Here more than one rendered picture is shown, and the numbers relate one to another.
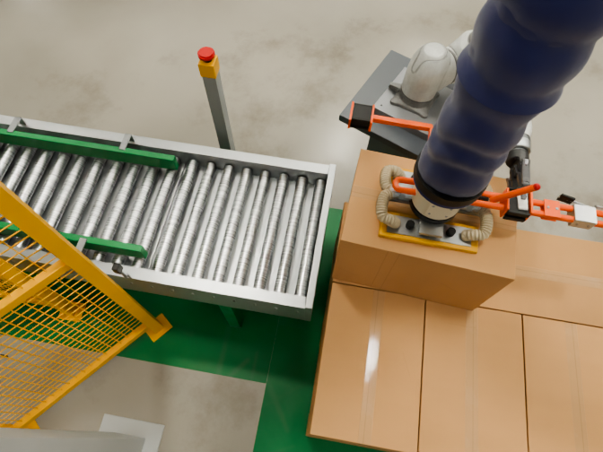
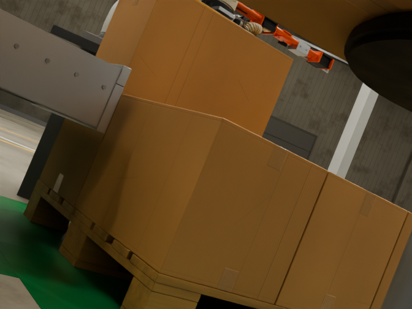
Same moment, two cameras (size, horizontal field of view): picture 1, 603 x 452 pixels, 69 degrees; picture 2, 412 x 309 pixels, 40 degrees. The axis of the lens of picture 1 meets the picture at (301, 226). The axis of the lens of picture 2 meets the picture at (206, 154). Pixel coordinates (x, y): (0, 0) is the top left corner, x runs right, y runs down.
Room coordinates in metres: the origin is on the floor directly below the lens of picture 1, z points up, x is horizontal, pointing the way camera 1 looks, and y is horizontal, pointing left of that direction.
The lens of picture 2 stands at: (-0.97, 0.85, 0.40)
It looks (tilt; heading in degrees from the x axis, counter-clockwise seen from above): 2 degrees up; 318
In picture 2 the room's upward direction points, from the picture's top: 23 degrees clockwise
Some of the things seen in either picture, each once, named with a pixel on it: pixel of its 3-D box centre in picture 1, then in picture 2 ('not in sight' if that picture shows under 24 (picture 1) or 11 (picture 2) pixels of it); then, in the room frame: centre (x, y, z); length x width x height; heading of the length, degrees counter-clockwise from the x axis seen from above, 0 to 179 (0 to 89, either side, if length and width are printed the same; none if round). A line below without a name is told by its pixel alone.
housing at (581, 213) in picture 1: (581, 216); (298, 48); (0.69, -0.92, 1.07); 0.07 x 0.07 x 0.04; 81
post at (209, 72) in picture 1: (224, 134); not in sight; (1.40, 0.41, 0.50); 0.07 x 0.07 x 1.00; 82
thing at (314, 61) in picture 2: not in sight; (320, 60); (0.66, -1.05, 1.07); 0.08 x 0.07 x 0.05; 81
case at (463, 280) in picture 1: (418, 232); (187, 72); (0.76, -0.47, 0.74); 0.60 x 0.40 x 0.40; 78
